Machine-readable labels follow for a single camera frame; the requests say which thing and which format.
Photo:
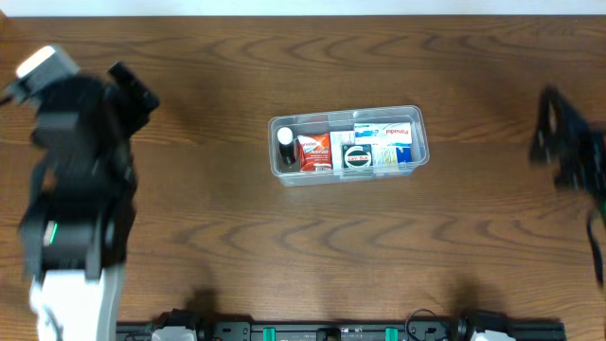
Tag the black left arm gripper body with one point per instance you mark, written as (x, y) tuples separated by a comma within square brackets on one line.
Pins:
[(126, 141)]

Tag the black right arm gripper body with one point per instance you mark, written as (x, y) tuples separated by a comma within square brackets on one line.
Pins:
[(573, 154)]

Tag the dark bottle with white cap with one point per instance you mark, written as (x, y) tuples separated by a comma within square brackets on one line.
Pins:
[(288, 155)]

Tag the white blue medicine box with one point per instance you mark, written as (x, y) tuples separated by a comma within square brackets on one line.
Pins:
[(383, 155)]

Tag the white blue Panadol box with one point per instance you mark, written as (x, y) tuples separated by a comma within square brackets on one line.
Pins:
[(383, 133)]

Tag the red Panadol ActiFast box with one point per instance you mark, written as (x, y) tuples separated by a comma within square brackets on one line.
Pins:
[(314, 152)]

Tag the clear plastic container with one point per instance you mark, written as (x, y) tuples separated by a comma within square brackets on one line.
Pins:
[(324, 123)]

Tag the green Zam-Buk tin box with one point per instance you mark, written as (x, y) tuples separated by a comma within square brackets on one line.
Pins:
[(357, 156)]

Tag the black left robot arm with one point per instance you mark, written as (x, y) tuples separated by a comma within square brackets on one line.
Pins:
[(76, 228)]

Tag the grey wrist camera, left arm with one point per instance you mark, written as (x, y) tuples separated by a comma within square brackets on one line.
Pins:
[(46, 65)]

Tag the black mounting rail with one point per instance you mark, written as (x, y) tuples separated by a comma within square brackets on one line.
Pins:
[(421, 325)]

